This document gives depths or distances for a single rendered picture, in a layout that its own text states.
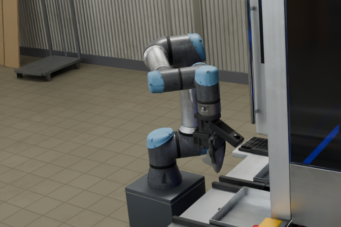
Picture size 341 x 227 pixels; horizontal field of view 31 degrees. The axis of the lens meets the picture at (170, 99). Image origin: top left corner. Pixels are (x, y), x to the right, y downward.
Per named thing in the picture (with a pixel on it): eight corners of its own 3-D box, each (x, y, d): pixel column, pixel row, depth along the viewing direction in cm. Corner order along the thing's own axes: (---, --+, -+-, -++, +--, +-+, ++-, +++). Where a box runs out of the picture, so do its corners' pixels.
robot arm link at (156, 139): (147, 156, 269) (144, 127, 264) (177, 152, 270) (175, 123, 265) (149, 168, 257) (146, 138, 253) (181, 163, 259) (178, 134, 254)
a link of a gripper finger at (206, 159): (205, 170, 210) (203, 145, 207) (220, 173, 207) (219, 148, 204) (201, 174, 208) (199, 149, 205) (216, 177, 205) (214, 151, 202)
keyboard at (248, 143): (332, 154, 273) (332, 149, 272) (319, 166, 263) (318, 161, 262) (252, 139, 297) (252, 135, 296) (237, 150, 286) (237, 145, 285)
